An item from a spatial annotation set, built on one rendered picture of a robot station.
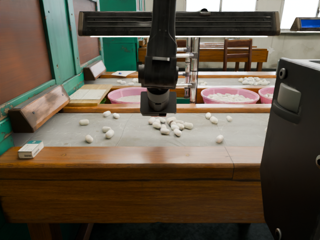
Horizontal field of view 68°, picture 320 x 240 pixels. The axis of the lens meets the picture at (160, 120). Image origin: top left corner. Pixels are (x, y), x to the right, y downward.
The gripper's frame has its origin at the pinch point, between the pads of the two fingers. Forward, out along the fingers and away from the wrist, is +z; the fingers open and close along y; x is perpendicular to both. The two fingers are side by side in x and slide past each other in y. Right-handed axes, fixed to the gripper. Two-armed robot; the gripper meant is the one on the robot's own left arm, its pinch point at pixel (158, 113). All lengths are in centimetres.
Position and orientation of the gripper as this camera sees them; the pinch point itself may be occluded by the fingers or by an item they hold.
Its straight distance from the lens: 75.8
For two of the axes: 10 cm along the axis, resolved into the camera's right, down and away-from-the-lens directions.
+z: 0.0, 3.3, 9.4
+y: -10.0, -0.1, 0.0
